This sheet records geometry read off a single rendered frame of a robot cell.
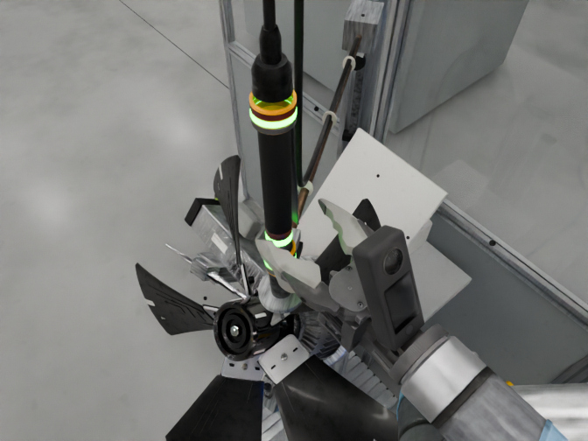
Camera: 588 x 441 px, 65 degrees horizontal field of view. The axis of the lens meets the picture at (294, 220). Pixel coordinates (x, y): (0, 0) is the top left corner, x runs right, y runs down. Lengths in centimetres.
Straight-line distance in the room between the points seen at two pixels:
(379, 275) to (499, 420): 15
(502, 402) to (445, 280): 105
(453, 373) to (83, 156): 298
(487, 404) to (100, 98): 344
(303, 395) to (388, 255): 58
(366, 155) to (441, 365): 71
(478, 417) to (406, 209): 65
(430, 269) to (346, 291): 103
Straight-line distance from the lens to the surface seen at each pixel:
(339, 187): 111
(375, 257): 40
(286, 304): 70
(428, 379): 45
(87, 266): 269
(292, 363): 96
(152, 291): 118
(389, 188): 105
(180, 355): 230
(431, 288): 146
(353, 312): 47
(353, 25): 105
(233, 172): 95
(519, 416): 46
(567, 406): 61
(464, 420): 45
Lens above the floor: 209
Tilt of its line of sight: 52 degrees down
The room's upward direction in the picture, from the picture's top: straight up
